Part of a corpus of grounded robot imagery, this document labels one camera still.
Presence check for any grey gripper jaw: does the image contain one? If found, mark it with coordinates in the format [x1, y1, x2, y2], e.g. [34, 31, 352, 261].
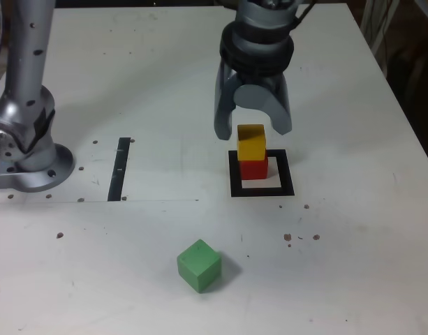
[213, 62, 244, 141]
[235, 74, 293, 137]

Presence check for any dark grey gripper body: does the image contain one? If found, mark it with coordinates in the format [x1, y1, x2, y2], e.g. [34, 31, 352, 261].
[230, 68, 284, 87]

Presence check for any yellow cube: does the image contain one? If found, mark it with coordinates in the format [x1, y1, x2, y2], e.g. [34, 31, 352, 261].
[237, 124, 267, 162]

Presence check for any red cube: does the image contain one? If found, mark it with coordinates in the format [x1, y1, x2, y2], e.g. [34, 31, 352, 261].
[239, 156, 270, 181]

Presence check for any green cube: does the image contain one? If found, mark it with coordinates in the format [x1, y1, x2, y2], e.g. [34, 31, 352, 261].
[176, 239, 223, 294]

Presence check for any black tape square outline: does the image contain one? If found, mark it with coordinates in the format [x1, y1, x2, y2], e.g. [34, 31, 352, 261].
[228, 149, 295, 198]

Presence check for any black tape strip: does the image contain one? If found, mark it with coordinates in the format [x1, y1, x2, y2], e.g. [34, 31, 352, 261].
[107, 137, 132, 202]

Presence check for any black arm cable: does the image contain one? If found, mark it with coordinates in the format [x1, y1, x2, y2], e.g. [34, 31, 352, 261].
[292, 0, 319, 29]

